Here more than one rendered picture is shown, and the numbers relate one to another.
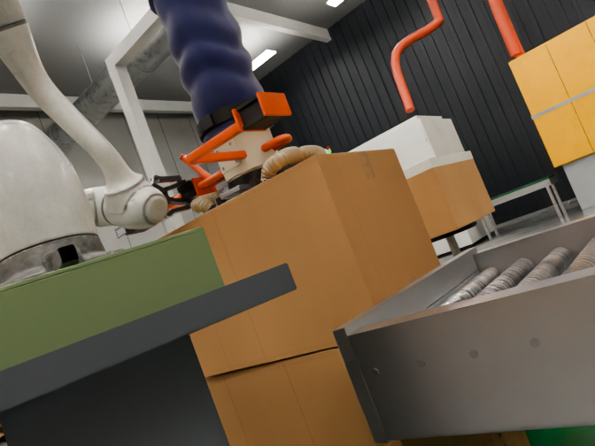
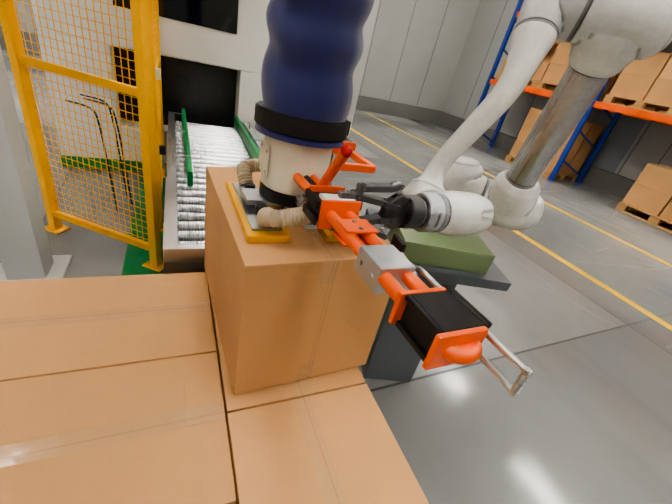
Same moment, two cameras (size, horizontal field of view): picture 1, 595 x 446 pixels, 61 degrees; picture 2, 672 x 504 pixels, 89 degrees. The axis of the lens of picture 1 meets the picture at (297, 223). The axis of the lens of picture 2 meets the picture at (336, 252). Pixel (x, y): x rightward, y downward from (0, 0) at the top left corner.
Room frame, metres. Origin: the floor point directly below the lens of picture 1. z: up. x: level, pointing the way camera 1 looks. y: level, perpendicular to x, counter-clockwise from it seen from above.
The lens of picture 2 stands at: (2.16, 0.53, 1.35)
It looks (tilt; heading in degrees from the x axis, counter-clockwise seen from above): 30 degrees down; 202
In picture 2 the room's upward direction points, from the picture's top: 14 degrees clockwise
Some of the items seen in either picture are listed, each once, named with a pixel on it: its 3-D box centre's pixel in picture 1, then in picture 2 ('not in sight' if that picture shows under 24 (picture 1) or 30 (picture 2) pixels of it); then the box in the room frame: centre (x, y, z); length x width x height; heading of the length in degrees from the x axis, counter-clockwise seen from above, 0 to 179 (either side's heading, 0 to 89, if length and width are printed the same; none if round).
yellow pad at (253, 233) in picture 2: not in sight; (254, 202); (1.50, 0.01, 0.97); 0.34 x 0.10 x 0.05; 52
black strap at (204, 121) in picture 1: (235, 122); (303, 120); (1.42, 0.06, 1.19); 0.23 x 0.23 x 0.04
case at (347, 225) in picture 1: (297, 263); (283, 261); (1.37, 0.04, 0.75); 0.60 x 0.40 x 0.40; 54
